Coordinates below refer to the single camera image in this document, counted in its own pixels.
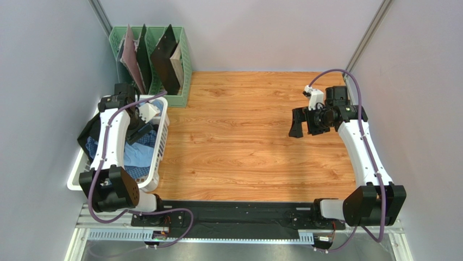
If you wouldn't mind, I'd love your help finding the dark green board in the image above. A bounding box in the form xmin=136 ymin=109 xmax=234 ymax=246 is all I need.
xmin=136 ymin=24 xmax=152 ymax=94

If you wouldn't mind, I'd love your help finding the black garment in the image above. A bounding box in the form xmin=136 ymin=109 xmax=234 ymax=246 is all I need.
xmin=77 ymin=113 xmax=101 ymax=153

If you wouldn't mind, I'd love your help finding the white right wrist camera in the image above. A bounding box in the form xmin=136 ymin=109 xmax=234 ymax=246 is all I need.
xmin=303 ymin=85 xmax=324 ymax=110

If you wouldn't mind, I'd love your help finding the beige board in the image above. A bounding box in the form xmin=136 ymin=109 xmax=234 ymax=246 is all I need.
xmin=170 ymin=43 xmax=184 ymax=88

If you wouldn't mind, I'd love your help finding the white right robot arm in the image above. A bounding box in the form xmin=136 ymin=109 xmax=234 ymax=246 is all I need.
xmin=289 ymin=85 xmax=406 ymax=227

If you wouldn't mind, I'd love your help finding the right corner aluminium profile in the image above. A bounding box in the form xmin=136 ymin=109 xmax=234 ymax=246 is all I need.
xmin=346 ymin=0 xmax=395 ymax=72

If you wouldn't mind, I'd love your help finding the green plastic file rack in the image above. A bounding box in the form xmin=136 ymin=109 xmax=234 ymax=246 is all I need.
xmin=109 ymin=25 xmax=192 ymax=108

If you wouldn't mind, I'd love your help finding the aluminium frame rail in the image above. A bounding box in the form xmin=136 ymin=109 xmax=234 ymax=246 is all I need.
xmin=66 ymin=205 xmax=413 ymax=260

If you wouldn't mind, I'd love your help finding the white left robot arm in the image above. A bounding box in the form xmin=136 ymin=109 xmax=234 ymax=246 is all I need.
xmin=78 ymin=83 xmax=160 ymax=213

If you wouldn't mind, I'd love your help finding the left corner aluminium profile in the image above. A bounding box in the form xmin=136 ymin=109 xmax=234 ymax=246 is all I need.
xmin=88 ymin=0 xmax=112 ymax=37

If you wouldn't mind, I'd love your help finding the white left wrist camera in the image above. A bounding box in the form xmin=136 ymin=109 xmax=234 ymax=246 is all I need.
xmin=138 ymin=102 xmax=161 ymax=124

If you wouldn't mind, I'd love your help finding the white plastic laundry basket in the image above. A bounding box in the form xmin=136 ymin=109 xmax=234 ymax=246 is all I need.
xmin=67 ymin=97 xmax=170 ymax=192

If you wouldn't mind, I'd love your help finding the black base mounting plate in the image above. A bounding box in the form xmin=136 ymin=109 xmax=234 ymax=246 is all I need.
xmin=131 ymin=201 xmax=346 ymax=240

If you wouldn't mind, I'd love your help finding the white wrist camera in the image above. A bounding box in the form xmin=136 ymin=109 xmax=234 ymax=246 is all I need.
xmin=138 ymin=102 xmax=161 ymax=124
xmin=303 ymin=85 xmax=324 ymax=110

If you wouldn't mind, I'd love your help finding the pink board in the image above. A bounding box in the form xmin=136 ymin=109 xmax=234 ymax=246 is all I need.
xmin=122 ymin=25 xmax=146 ymax=95

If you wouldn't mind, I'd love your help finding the light blue long sleeve shirt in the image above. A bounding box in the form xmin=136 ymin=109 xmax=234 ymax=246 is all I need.
xmin=90 ymin=100 xmax=160 ymax=170

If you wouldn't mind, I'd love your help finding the corner aluminium profile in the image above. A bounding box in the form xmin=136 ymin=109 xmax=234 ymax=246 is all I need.
xmin=88 ymin=0 xmax=112 ymax=37
xmin=346 ymin=0 xmax=395 ymax=72

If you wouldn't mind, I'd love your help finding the blue checkered shirt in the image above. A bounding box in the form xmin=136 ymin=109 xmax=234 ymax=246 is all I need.
xmin=123 ymin=130 xmax=157 ymax=179

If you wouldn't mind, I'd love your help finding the black board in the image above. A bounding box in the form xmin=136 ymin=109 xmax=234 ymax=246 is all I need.
xmin=150 ymin=24 xmax=180 ymax=95

